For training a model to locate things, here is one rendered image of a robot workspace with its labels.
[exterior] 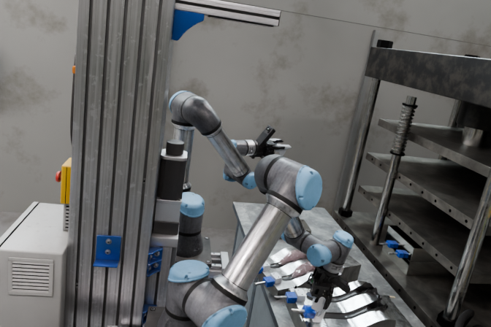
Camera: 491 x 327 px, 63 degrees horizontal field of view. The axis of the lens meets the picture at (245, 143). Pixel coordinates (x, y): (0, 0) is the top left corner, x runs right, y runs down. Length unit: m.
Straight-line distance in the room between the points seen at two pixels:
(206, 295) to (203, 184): 2.93
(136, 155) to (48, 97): 2.83
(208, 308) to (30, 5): 3.29
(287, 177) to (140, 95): 0.48
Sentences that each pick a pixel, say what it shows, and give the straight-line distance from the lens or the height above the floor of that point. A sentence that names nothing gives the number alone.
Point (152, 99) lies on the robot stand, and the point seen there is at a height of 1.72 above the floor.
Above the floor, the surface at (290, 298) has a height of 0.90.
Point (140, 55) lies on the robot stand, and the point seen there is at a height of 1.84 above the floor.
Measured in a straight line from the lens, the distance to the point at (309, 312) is 1.73.
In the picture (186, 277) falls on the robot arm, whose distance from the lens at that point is 1.21.
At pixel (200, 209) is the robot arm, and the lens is 1.66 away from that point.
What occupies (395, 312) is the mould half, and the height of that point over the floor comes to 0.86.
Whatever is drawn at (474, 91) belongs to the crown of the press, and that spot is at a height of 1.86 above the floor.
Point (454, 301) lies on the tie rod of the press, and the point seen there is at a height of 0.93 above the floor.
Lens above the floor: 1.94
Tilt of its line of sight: 15 degrees down
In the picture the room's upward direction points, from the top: 9 degrees clockwise
